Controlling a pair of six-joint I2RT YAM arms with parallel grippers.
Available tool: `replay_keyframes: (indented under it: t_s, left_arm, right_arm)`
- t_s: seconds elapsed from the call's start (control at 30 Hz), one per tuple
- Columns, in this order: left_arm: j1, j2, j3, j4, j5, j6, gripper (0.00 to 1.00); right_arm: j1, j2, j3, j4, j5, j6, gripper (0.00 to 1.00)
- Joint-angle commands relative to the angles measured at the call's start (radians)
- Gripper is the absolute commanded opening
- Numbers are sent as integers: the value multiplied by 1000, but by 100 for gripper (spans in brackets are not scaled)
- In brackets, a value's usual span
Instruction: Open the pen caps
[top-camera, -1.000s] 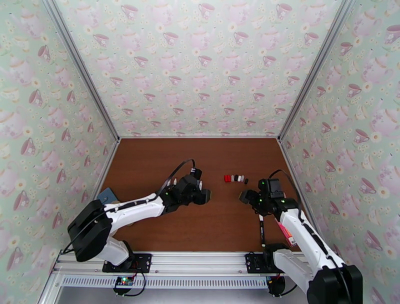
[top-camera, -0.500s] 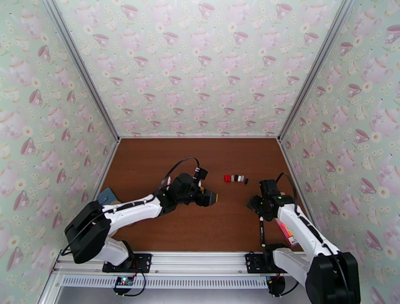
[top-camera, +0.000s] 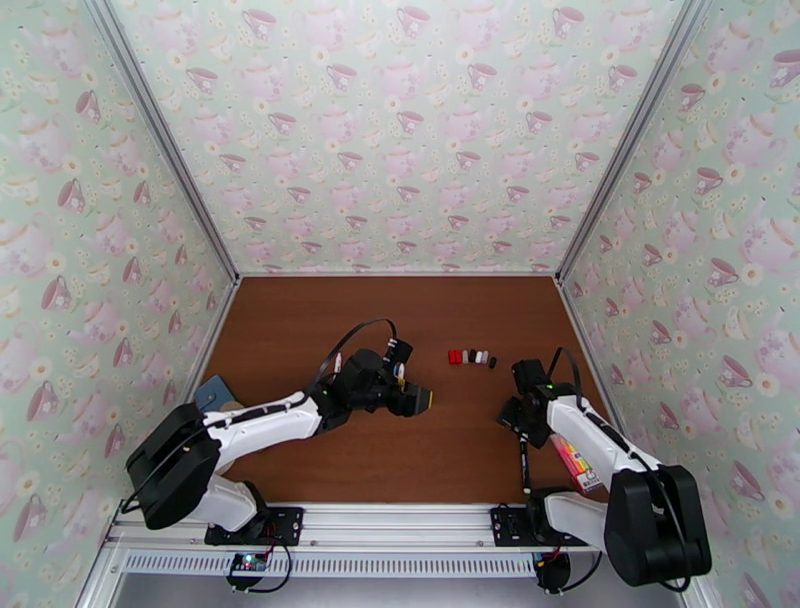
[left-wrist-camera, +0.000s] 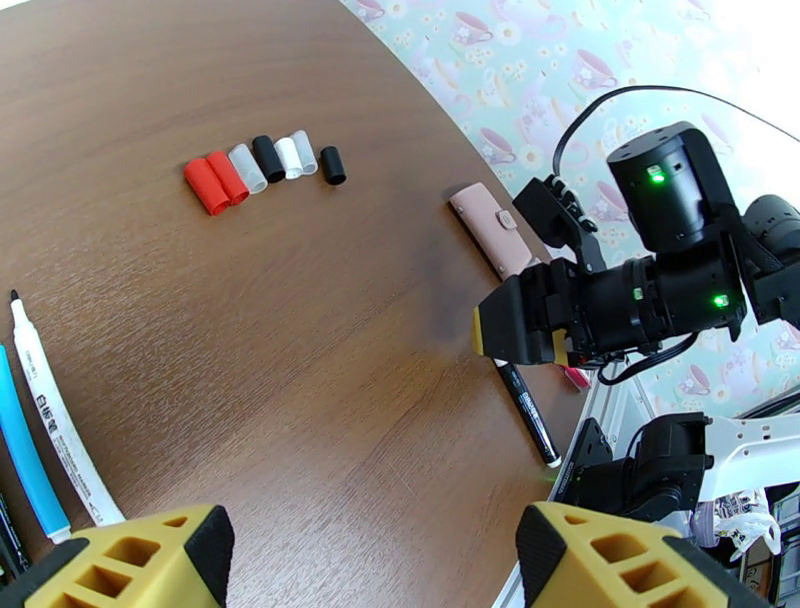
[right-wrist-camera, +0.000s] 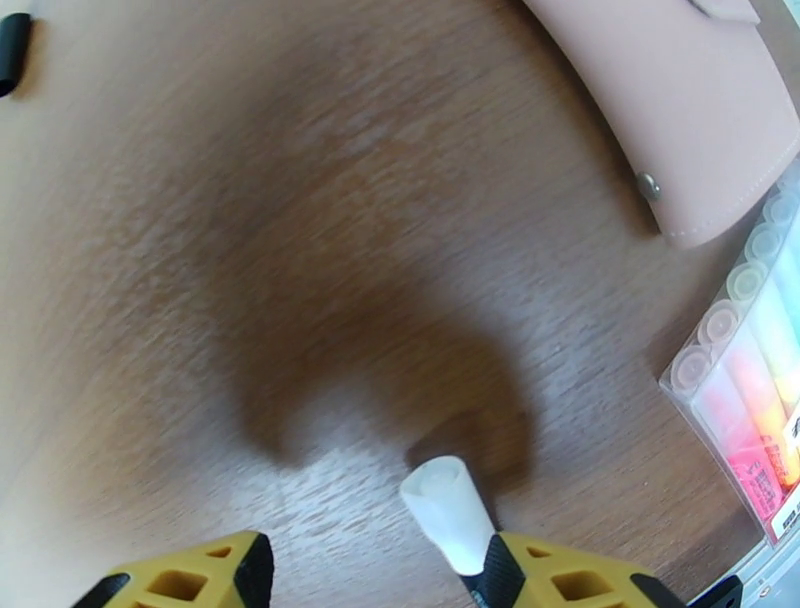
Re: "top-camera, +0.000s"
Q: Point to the thin black pen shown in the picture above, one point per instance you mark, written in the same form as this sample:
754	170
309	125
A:
525	469

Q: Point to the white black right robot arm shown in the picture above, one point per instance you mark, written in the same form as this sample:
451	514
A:
581	425

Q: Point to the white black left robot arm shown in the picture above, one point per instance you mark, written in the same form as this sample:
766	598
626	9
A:
269	415

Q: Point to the colourful pen pack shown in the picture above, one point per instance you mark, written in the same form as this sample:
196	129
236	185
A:
578	465

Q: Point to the black round connector housing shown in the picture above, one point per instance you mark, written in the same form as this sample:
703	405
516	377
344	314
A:
553	572

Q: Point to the blue card holder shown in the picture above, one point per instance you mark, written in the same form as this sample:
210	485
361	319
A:
212	390

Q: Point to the small circuit board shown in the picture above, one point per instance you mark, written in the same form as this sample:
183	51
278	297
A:
247	562

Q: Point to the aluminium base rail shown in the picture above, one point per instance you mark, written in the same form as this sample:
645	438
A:
400	525

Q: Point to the aluminium corner post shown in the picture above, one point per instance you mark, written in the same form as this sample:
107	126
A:
169	140
629	140

